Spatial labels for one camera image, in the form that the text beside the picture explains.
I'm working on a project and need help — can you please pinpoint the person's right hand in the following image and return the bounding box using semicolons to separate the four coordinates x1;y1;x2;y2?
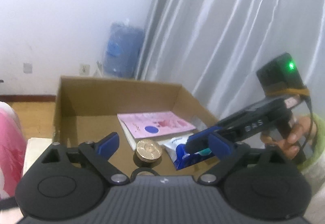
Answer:
261;116;313;160

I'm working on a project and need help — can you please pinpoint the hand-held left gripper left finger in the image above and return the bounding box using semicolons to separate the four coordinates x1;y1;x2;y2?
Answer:
38;132;129;185

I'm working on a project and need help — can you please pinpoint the pink printed blanket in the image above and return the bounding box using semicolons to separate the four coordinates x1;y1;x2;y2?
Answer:
0;102;28;200

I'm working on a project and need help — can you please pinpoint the blue wet wipes packet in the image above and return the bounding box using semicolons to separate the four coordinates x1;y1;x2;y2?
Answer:
162;136;219;170

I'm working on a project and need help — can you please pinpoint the person's right forearm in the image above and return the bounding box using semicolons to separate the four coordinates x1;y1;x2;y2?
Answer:
296;112;325;176

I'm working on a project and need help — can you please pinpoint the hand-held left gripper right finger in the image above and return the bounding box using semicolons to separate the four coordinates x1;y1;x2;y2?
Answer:
199;134;296;185

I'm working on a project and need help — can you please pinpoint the brown cardboard box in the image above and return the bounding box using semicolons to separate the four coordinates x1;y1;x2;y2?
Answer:
52;75;220;171

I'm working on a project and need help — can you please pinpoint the blue wrapped water barrel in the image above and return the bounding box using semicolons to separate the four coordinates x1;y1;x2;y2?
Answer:
103;21;145;79

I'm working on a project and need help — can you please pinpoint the grey sheer curtain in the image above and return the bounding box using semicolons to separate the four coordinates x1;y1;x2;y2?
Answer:
134;0;325;138

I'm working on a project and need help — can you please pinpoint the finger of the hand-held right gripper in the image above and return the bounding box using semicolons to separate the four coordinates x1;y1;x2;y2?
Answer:
184;126;225;154

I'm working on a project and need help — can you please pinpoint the pink cover notebook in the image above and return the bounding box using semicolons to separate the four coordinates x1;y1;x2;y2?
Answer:
117;111;197;151

